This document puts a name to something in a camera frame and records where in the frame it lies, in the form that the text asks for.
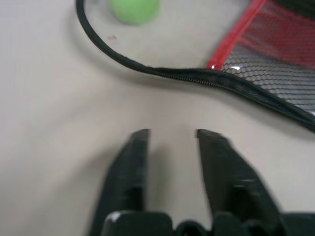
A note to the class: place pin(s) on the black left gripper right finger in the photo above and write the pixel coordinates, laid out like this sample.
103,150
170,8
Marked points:
221,172

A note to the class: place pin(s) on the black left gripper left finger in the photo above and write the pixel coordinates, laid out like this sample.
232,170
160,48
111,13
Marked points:
129,172

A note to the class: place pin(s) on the black red mesh paddle case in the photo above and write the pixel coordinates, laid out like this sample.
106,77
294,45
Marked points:
261,49

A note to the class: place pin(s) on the green ball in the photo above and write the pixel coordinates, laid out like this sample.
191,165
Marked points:
135,9

